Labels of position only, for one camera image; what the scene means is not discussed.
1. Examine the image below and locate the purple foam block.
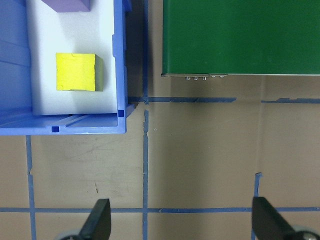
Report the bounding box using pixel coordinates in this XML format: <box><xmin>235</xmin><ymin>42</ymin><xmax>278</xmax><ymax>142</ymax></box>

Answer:
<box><xmin>41</xmin><ymin>0</ymin><xmax>91</xmax><ymax>13</ymax></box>

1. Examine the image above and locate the blue plastic storage bin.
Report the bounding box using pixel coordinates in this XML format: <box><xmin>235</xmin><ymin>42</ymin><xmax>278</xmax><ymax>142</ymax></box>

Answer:
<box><xmin>0</xmin><ymin>0</ymin><xmax>134</xmax><ymax>136</ymax></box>

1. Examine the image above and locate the green conveyor belt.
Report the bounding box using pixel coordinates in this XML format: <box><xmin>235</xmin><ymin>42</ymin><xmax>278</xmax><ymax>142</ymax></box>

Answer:
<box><xmin>160</xmin><ymin>0</ymin><xmax>320</xmax><ymax>81</ymax></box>

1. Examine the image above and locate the yellow foam block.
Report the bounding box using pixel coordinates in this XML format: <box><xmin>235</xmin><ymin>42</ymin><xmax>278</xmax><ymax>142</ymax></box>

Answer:
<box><xmin>55</xmin><ymin>52</ymin><xmax>105</xmax><ymax>92</ymax></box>

